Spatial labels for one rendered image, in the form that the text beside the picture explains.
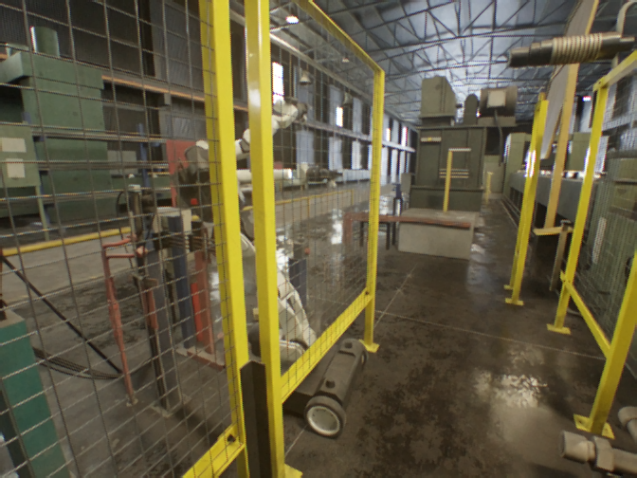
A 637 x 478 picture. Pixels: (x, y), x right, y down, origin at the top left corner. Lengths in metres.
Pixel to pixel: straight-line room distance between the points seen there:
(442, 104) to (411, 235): 2.11
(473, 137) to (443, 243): 1.71
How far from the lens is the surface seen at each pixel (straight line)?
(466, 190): 5.18
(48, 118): 9.53
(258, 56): 0.96
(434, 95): 5.44
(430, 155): 5.28
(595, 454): 1.67
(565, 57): 2.88
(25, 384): 1.41
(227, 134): 0.81
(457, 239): 4.56
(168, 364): 1.82
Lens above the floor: 1.25
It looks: 13 degrees down
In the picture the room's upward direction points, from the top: straight up
